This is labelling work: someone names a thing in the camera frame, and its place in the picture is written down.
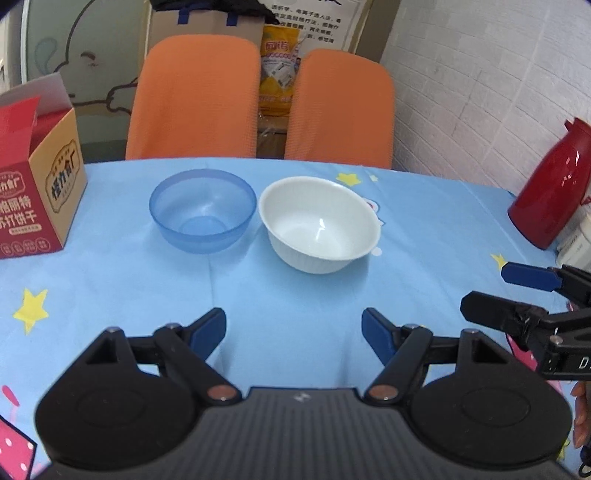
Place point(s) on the blue cartoon tablecloth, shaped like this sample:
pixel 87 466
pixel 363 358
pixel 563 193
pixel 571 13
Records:
pixel 300 295

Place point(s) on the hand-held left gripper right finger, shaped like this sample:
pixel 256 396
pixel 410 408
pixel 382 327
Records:
pixel 376 333

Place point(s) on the frosted glass door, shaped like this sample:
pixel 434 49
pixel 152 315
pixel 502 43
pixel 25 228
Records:
pixel 87 60

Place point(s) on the blue plastic bowl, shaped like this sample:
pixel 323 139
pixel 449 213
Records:
pixel 203 212

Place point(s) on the framed wall poster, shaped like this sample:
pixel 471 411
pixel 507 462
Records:
pixel 332 23

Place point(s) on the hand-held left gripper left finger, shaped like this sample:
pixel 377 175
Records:
pixel 208 330

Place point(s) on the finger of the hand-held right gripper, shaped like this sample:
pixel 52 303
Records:
pixel 494 307
pixel 531 274

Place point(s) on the orange chair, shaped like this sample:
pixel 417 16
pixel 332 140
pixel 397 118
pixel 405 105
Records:
pixel 341 110
pixel 194 101

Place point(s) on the brown paper bag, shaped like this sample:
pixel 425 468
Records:
pixel 203 27

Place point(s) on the red thermos jug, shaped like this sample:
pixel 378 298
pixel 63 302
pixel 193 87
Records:
pixel 554 194

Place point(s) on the yellow snack bag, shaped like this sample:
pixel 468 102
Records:
pixel 279 69

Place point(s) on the red cracker box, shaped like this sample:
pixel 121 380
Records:
pixel 32 212

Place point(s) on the black cloth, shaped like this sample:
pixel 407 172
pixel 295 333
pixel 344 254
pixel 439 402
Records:
pixel 207 4

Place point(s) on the white tumbler cup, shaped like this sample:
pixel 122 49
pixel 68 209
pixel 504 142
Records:
pixel 577 244

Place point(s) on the person's right hand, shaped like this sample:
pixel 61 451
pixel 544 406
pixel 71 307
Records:
pixel 582 415

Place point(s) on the white bowl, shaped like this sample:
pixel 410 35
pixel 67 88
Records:
pixel 318 226

